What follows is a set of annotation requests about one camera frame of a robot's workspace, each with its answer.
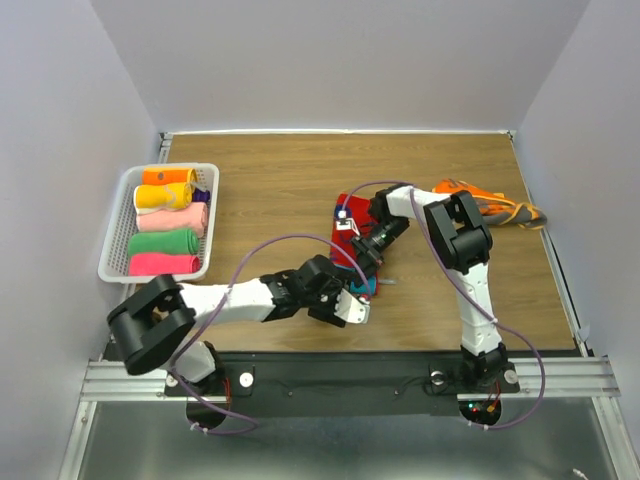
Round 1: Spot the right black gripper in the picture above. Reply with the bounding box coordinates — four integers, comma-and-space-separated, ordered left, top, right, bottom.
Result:
349, 215, 410, 286

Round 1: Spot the teal red-trimmed towel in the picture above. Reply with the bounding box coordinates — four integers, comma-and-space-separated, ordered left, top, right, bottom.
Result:
329, 193, 401, 296

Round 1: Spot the yellow patterned towel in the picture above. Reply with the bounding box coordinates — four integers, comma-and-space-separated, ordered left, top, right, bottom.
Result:
134, 182, 193, 210

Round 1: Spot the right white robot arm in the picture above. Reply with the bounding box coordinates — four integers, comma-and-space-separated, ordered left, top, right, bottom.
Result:
350, 183, 508, 390

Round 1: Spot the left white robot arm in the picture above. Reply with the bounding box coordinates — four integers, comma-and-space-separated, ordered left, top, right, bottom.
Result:
107, 255, 368, 394

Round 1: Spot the grey orange-trimmed towel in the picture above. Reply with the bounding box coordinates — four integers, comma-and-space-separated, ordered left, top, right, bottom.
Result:
432, 178, 547, 230

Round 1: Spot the green rolled towel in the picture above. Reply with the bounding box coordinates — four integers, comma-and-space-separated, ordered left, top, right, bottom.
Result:
128, 228, 200, 257

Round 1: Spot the light pink rolled towel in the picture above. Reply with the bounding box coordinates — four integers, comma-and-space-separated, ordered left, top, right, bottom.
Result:
136, 202, 209, 238

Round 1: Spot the purple rolled towel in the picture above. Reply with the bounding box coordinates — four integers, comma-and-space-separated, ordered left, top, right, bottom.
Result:
192, 188, 211, 204

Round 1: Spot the hot pink rolled towel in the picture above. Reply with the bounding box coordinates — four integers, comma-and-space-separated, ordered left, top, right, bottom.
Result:
128, 252, 201, 276

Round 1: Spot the orange rolled towel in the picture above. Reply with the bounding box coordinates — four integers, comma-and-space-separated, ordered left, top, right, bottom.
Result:
141, 167, 197, 186

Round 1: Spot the white plastic basket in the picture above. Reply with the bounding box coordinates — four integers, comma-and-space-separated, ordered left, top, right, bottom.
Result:
98, 162, 220, 284

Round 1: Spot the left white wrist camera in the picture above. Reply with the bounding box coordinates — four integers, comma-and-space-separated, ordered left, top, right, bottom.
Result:
334, 290, 371, 324

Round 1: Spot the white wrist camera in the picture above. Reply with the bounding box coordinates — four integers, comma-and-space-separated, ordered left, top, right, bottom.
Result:
335, 210, 360, 236
334, 290, 371, 324

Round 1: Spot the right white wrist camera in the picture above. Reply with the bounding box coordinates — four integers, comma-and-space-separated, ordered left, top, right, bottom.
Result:
335, 210, 360, 236

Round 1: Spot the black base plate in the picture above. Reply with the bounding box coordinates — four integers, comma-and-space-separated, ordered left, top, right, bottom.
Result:
194, 351, 520, 418

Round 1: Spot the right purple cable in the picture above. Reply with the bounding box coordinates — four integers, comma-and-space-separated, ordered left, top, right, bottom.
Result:
339, 180, 547, 432

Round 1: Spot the aluminium frame rail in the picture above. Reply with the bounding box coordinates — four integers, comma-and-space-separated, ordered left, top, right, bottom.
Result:
80, 361, 166, 402

